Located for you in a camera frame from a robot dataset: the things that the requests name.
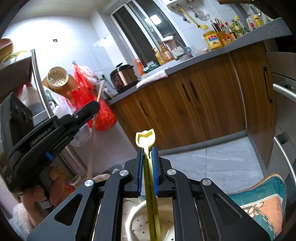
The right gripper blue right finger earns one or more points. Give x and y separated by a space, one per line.
162 186

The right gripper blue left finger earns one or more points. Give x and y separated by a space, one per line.
135 167

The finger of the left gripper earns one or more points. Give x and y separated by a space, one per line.
80 117

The yellow tulip plastic utensil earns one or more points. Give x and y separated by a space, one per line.
146 140

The wooden chopstick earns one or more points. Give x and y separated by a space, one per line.
91 154

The left hand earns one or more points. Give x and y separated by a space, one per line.
57 195

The beige perforated colander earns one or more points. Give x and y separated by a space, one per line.
60 81

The pressure cooker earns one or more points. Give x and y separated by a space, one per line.
123 77

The metal rack pole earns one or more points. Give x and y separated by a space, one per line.
68 154

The white folded cloth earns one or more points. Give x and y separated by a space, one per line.
157 76

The horse print table mat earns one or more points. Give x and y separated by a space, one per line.
265 202

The yellow oil bottle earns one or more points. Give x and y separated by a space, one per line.
213 40

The wooden knife block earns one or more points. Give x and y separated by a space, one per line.
224 38

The steel oven handle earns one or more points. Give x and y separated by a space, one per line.
284 91

